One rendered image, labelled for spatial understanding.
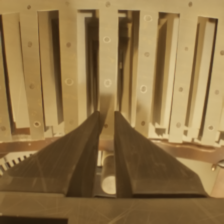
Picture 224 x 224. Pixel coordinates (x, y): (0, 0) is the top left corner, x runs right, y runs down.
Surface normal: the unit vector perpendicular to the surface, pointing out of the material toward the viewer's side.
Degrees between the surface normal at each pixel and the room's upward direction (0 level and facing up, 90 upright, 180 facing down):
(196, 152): 0
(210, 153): 0
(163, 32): 90
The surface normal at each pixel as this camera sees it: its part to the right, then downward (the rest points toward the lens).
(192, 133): 0.00, 0.13
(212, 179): -0.97, -0.24
